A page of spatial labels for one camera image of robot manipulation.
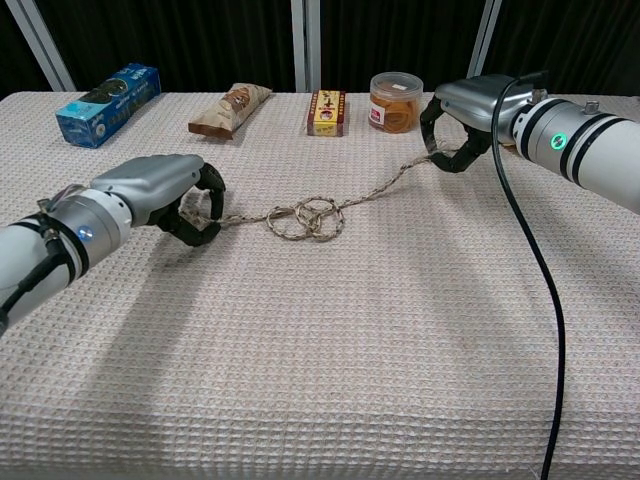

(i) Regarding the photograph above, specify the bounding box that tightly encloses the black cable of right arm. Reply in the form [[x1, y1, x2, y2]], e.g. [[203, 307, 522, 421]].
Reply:
[[490, 71, 567, 480]]

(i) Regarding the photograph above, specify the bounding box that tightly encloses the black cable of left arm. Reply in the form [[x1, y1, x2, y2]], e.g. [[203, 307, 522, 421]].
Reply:
[[0, 212, 69, 329]]

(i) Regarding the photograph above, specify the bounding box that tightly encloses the clear plastic cookie jar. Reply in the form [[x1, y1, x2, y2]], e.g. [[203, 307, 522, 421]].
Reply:
[[368, 71, 425, 134]]

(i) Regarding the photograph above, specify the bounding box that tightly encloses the brown white snack bag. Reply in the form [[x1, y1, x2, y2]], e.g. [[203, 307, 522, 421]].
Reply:
[[187, 82, 274, 141]]

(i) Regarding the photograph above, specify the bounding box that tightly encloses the white leaning frame post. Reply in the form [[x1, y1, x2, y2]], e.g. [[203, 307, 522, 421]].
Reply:
[[467, 0, 503, 80]]

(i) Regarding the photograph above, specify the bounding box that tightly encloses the beige waffle tablecloth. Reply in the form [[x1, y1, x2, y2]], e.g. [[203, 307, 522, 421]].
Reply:
[[0, 91, 640, 480]]

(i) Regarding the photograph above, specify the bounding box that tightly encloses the yellow red small box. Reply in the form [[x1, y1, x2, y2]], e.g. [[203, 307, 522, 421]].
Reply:
[[306, 89, 347, 138]]

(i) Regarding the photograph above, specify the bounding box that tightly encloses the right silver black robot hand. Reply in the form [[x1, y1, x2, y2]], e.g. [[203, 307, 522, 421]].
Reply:
[[418, 73, 535, 175]]

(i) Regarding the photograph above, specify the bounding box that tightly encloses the black curtain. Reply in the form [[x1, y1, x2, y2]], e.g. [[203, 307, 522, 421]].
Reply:
[[0, 0, 640, 101]]

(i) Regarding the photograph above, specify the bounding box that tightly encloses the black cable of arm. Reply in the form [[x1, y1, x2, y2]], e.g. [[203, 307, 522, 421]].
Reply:
[[490, 71, 567, 480], [0, 212, 69, 329]]

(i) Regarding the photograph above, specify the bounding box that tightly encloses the white slanted frame post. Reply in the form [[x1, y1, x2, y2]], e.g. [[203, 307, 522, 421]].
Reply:
[[4, 0, 77, 93]]

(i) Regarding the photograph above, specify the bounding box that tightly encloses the braided beige rope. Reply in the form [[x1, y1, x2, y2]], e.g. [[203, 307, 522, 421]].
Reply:
[[179, 147, 460, 243]]

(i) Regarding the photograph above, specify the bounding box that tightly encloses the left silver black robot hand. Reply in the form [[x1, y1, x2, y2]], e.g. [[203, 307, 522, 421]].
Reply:
[[89, 153, 228, 248]]

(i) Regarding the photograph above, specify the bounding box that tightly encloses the white upright frame post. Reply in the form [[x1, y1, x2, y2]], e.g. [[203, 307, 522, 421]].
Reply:
[[290, 0, 322, 94]]

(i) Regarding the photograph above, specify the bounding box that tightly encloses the blue rectangular box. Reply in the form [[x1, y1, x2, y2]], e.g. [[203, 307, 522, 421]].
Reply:
[[54, 62, 162, 150]]

